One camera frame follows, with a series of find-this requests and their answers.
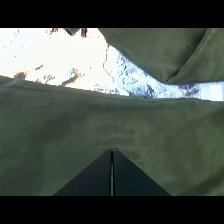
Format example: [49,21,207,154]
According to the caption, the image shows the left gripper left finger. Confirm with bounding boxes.
[53,148,113,197]

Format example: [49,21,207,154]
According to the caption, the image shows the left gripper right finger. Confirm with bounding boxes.
[112,148,172,197]

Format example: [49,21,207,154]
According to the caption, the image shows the dark green pants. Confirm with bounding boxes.
[0,28,224,197]

